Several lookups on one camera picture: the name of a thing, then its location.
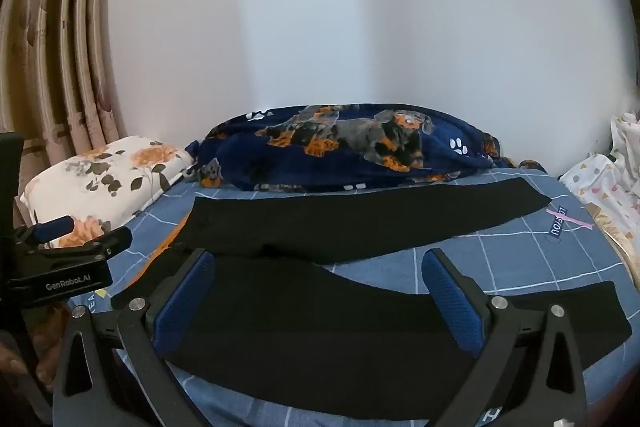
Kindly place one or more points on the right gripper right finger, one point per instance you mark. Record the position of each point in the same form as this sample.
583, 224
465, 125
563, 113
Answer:
552, 391

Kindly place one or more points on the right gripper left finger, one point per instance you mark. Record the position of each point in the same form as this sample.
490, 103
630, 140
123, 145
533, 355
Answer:
146, 329

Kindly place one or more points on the left hand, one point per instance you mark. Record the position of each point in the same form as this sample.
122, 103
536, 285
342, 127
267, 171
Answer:
47, 337

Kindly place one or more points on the white floral pillow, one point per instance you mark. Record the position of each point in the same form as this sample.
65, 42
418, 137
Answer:
105, 188

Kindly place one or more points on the blue grid bed sheet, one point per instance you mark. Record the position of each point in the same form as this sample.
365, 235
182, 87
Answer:
519, 257

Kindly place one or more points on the beige floral curtain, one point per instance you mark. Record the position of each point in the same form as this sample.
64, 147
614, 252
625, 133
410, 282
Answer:
53, 80

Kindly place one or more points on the white patterned quilt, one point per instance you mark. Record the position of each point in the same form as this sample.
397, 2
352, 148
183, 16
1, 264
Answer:
608, 187

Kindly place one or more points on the navy dog print blanket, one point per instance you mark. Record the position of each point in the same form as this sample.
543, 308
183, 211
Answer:
334, 147

